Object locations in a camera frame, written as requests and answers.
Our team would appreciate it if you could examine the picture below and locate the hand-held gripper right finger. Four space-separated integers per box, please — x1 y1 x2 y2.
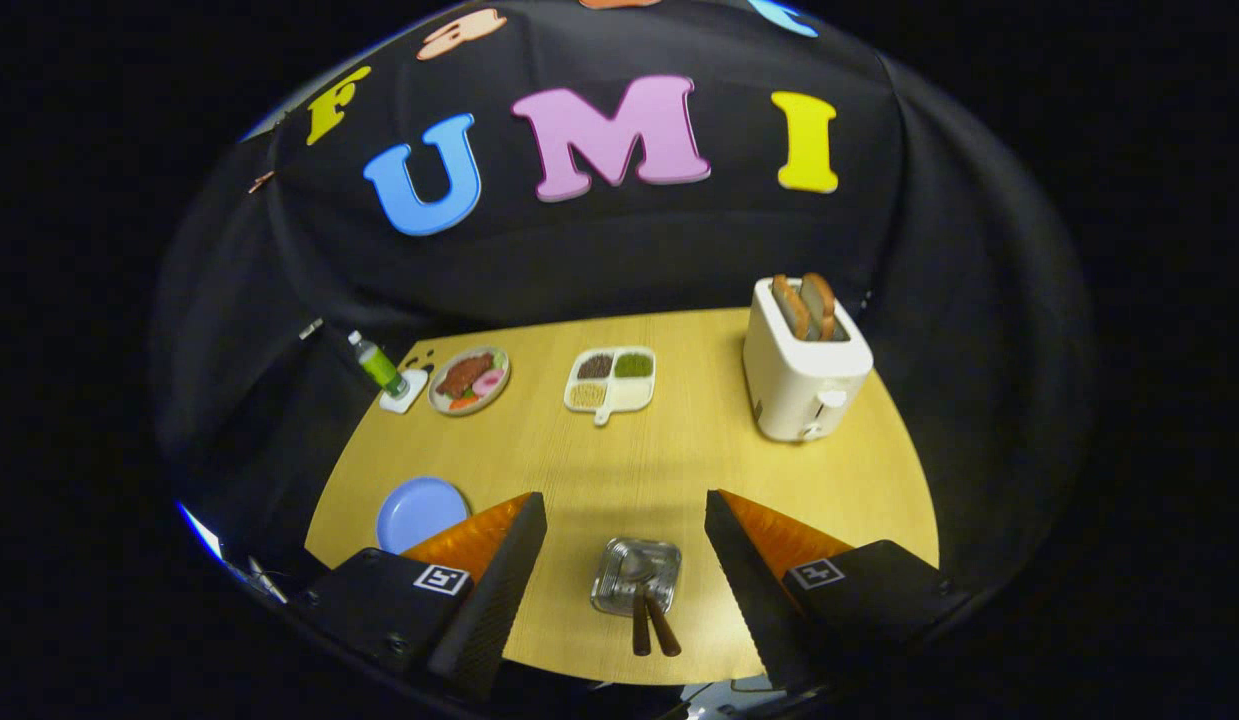
705 488 975 691

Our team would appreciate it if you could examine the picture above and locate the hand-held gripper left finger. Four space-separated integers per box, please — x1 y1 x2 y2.
299 490 548 701

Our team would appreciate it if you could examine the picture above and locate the wooden-handled metal fork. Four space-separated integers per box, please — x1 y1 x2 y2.
644 575 683 658

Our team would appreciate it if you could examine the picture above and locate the wooden-handled metal spoon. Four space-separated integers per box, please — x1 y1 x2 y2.
619 548 653 658

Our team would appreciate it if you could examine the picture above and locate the square metal basket tray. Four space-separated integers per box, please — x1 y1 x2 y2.
591 537 683 617

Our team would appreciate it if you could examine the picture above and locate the blue plate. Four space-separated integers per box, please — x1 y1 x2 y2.
376 476 471 554

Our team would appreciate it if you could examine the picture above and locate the white toaster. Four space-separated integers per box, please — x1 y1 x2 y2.
742 277 875 444

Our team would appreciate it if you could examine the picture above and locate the white square coaster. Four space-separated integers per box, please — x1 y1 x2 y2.
379 368 430 414

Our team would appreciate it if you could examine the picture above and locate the plate of toy food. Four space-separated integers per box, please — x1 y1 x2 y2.
428 346 512 416

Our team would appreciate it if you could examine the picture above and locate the white divided bean tray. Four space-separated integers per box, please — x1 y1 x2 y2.
563 346 657 427

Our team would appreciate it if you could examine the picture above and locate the green drink bottle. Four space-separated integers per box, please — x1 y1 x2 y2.
348 331 410 398

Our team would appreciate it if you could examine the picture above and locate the toast slice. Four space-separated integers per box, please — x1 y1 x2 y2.
772 275 812 341
801 272 838 342

